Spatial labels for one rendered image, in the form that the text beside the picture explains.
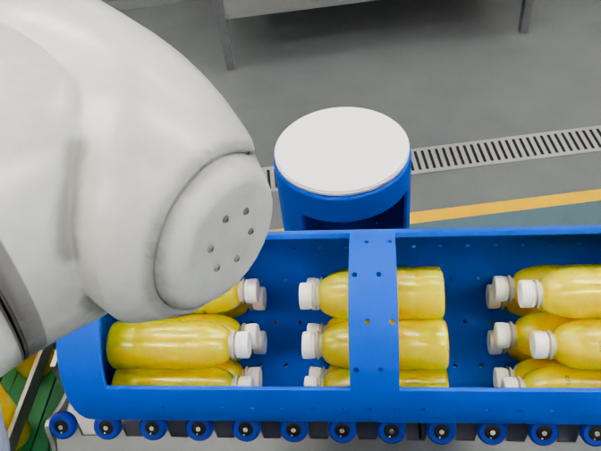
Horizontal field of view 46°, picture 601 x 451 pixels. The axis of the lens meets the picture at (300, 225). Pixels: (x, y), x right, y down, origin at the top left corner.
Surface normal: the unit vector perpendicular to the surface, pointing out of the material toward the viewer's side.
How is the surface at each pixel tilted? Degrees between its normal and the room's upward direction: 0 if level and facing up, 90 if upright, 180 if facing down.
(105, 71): 6
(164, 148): 30
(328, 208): 90
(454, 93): 0
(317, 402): 84
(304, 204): 90
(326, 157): 0
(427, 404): 85
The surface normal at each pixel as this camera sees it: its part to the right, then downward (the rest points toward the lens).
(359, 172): -0.09, -0.70
